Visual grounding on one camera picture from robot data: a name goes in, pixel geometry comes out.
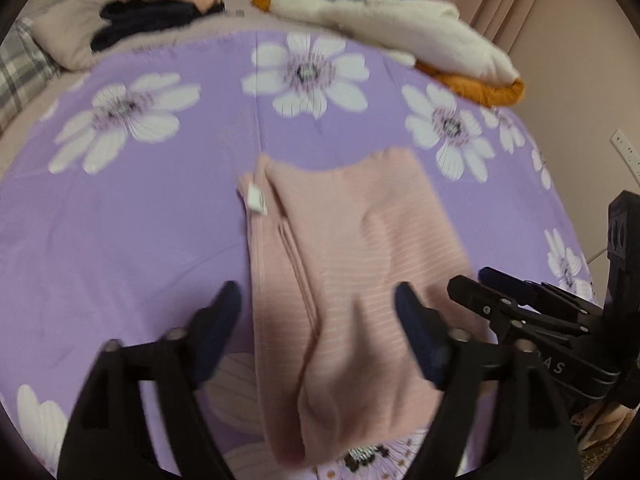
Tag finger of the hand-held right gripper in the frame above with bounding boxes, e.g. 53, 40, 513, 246
446, 275, 591, 346
478, 266, 601, 317

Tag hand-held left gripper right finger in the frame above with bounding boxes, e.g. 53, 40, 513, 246
394, 281, 583, 480

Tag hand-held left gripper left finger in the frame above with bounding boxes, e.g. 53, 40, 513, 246
57, 280, 243, 480

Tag pink striped shirt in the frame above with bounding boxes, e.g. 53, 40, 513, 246
235, 147, 493, 468

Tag folded navy clothes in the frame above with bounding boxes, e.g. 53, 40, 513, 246
90, 0, 226, 53

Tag purple floral blanket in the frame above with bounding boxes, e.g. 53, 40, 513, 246
0, 27, 598, 480

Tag white power strip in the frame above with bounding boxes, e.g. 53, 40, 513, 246
611, 128, 640, 181

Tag plaid duvet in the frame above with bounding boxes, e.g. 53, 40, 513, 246
0, 15, 63, 131

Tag grey pillow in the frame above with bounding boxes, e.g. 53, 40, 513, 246
30, 0, 131, 71

